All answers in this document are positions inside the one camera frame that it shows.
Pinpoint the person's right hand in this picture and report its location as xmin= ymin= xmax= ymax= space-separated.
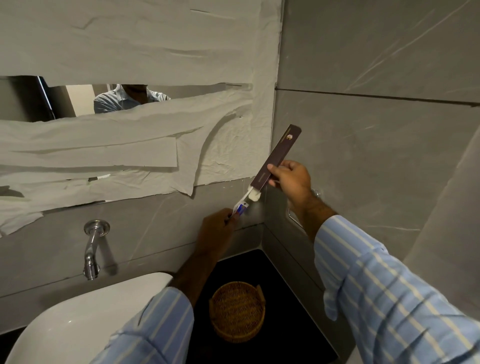
xmin=266 ymin=160 xmax=324 ymax=217

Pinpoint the person's left hand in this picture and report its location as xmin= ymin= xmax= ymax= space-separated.
xmin=195 ymin=208 xmax=241 ymax=262

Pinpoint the long brown cardboard box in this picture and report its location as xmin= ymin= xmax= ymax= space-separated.
xmin=249 ymin=124 xmax=302 ymax=189

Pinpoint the small white blue toothpaste tube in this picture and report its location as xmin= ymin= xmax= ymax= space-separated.
xmin=225 ymin=185 xmax=262 ymax=226

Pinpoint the person's right forearm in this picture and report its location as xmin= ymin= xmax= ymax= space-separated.
xmin=296 ymin=203 xmax=480 ymax=364

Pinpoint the person's left forearm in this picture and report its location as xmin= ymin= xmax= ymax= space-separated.
xmin=89 ymin=256 xmax=226 ymax=364

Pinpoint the round wicker basket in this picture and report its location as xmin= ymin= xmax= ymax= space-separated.
xmin=208 ymin=281 xmax=266 ymax=343

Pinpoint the white ceramic sink basin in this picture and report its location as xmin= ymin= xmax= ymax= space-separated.
xmin=5 ymin=272 xmax=174 ymax=364

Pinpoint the grey paper covering sheets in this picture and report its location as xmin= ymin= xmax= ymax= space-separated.
xmin=0 ymin=0 xmax=284 ymax=238

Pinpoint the chrome wall faucet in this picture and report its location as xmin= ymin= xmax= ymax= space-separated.
xmin=83 ymin=220 xmax=111 ymax=281

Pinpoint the wall mirror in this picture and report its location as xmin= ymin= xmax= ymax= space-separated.
xmin=0 ymin=75 xmax=253 ymax=124

